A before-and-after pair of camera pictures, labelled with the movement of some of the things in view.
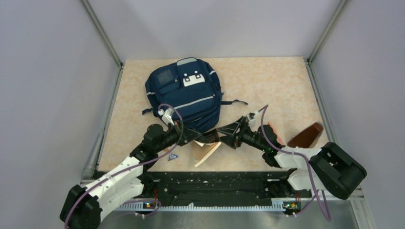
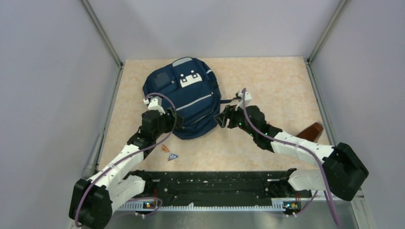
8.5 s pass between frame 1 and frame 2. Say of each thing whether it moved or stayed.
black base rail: stayed
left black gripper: moved
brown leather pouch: stayed
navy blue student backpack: stayed
